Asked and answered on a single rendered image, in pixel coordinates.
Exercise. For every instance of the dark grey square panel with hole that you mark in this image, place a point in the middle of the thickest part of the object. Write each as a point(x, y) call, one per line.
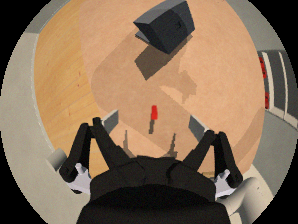
point(166, 25)

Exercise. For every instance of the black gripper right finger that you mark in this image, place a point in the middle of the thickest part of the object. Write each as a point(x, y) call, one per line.
point(227, 175)

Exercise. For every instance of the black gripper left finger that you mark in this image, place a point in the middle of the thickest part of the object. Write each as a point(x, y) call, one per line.
point(75, 169)

